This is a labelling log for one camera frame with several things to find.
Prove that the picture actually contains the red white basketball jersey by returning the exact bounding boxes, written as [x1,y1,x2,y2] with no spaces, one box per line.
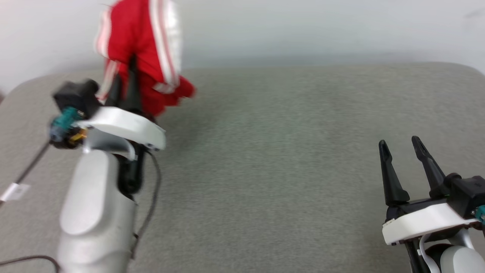
[94,0,196,116]

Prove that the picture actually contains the flat white cable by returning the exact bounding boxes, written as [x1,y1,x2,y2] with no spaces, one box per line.
[418,234,442,273]

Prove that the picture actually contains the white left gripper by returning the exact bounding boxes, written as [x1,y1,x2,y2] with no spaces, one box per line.
[72,56,167,161]

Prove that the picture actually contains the thin black cable with white tag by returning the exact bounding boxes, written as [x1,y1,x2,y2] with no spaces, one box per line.
[0,141,51,207]

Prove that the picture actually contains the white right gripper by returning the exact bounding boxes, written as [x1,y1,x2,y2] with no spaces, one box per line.
[378,135,481,246]

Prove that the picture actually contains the thin black looped cable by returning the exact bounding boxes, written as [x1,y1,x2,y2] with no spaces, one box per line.
[131,151,162,260]

